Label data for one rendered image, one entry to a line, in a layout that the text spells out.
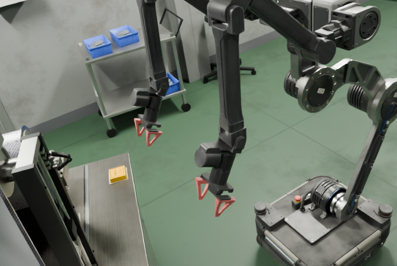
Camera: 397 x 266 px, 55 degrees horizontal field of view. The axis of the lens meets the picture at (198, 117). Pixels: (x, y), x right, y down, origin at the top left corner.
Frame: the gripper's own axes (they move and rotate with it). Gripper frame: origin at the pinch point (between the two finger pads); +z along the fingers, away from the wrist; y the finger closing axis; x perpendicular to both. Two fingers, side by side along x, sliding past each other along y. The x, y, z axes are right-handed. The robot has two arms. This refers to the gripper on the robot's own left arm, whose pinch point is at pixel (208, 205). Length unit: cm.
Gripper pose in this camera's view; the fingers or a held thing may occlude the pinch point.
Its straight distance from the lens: 127.0
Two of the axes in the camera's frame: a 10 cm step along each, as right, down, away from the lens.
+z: -2.8, 9.2, 2.7
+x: 8.0, 0.7, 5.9
